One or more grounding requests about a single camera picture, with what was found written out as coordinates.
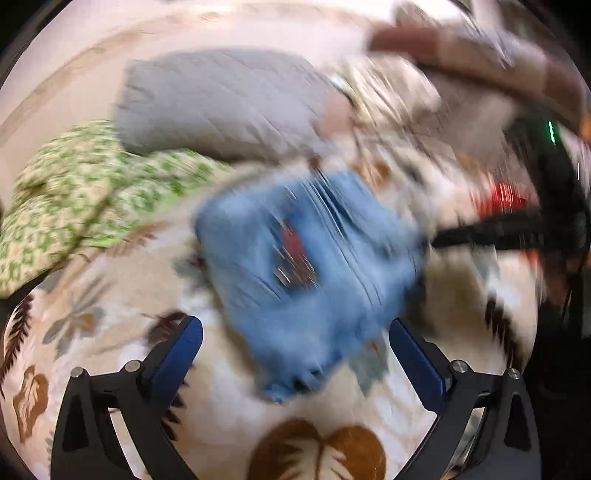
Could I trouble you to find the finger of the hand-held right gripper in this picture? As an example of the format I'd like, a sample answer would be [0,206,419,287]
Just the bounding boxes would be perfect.
[429,208,546,253]

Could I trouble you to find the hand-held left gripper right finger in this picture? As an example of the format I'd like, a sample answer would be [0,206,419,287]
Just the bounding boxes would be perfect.
[389,318,541,480]

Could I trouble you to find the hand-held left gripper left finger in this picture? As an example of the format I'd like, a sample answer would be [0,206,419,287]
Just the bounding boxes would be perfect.
[48,315,205,480]

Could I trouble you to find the blue denim pants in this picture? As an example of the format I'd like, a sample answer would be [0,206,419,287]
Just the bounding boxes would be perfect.
[194,168,428,405]

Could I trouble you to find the person's right forearm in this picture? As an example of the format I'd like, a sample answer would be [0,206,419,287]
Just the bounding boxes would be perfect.
[369,18,588,132]

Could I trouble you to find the red object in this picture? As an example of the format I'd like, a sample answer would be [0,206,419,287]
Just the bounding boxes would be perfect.
[471,182,533,219]

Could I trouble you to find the leaf printed blanket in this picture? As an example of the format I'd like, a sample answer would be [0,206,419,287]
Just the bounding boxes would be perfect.
[0,157,542,480]

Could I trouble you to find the cream patterned pillow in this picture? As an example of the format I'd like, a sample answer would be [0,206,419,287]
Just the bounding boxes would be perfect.
[332,55,514,154]

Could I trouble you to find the pinkish beige pillow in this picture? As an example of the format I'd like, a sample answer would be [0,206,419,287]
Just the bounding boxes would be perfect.
[318,90,357,140]

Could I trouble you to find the green patterned blanket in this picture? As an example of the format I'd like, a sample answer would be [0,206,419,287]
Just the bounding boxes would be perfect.
[0,120,242,297]

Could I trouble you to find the grey quilted pillow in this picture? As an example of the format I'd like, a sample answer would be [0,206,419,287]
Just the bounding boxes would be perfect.
[113,50,343,163]

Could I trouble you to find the beige headboard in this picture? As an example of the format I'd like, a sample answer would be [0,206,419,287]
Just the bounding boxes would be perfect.
[0,0,399,178]

